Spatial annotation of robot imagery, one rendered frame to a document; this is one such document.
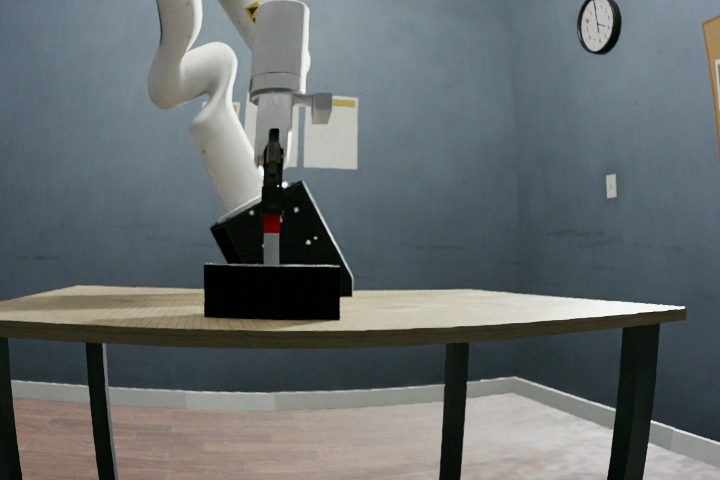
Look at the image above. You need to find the red and grey pin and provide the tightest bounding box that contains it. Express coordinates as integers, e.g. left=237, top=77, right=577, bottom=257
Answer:
left=264, top=215, right=280, bottom=265

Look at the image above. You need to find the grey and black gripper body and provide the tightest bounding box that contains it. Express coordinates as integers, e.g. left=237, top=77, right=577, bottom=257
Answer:
left=252, top=92, right=301, bottom=170

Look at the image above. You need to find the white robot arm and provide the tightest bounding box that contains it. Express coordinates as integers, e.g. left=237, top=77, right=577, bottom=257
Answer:
left=148, top=0, right=333, bottom=224

